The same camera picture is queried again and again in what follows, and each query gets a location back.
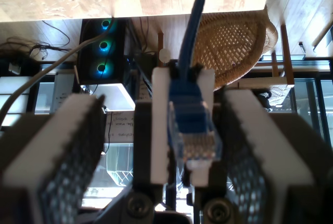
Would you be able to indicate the handwritten whiteboard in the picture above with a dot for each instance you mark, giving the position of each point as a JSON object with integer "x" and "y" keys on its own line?
{"x": 119, "y": 128}
{"x": 62, "y": 91}

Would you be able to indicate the dark bag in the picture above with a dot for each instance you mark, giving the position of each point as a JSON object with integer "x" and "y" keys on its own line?
{"x": 262, "y": 99}

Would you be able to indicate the wicker chair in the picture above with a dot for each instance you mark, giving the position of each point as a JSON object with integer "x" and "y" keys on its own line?
{"x": 234, "y": 44}

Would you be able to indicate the black computer tower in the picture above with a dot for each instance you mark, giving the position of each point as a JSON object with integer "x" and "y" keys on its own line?
{"x": 88, "y": 63}

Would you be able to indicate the white box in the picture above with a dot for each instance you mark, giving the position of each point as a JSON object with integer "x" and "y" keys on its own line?
{"x": 114, "y": 99}

